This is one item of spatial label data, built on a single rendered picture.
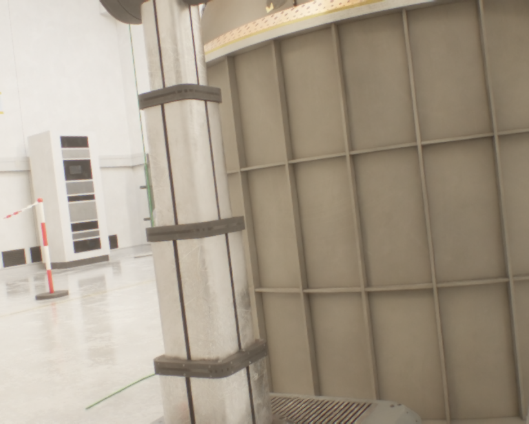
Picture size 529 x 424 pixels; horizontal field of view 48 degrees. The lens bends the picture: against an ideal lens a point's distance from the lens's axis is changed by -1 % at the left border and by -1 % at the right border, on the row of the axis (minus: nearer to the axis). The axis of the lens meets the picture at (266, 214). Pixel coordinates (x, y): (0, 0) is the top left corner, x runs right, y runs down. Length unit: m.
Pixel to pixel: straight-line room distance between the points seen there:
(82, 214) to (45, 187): 0.66
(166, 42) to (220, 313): 0.44
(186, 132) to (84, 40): 10.15
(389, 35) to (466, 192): 0.47
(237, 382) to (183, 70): 0.50
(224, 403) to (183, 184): 0.35
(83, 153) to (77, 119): 1.24
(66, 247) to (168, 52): 8.23
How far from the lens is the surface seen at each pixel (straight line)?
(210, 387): 0.98
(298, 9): 1.86
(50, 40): 10.70
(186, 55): 1.01
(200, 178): 0.97
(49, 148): 9.26
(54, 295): 5.85
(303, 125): 1.78
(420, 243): 1.69
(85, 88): 10.85
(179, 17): 1.02
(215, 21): 2.22
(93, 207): 9.48
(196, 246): 0.95
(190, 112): 0.97
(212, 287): 0.96
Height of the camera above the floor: 0.69
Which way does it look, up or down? 2 degrees down
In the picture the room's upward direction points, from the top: 7 degrees counter-clockwise
